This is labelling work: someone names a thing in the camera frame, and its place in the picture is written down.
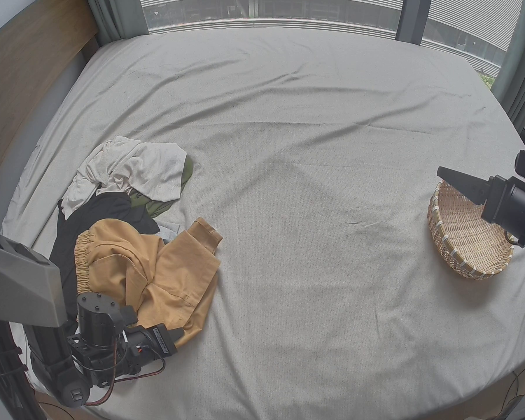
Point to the black garment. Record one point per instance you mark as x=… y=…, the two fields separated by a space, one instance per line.
x=109 y=212

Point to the round woven basket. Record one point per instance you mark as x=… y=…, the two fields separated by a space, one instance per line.
x=463 y=243

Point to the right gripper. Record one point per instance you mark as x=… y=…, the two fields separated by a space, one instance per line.
x=507 y=204

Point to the pale grey garment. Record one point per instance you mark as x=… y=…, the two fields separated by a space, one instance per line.
x=169 y=230

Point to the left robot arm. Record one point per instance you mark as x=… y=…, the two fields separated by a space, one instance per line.
x=22 y=278

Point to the tan shorts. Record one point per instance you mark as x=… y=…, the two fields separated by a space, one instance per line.
x=166 y=278

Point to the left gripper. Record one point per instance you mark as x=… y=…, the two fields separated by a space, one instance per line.
x=151 y=341

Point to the green garment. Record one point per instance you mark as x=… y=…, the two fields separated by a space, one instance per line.
x=155 y=210

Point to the window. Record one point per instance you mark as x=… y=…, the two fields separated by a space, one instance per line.
x=413 y=7

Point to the white garment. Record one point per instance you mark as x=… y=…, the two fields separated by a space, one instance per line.
x=148 y=169

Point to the bed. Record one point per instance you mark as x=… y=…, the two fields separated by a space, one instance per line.
x=288 y=147

